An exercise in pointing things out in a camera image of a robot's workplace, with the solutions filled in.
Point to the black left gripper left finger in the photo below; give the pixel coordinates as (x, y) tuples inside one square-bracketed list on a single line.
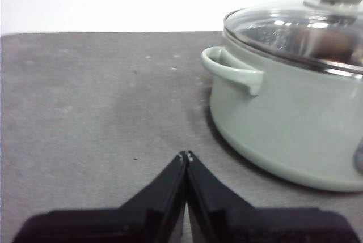
[(153, 214)]

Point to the brown potato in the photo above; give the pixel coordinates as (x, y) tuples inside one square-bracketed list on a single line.
[(331, 46)]

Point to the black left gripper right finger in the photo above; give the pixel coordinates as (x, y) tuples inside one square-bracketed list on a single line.
[(224, 217)]

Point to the pale green electric steamer pot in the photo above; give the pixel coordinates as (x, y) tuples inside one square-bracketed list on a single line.
[(283, 129)]

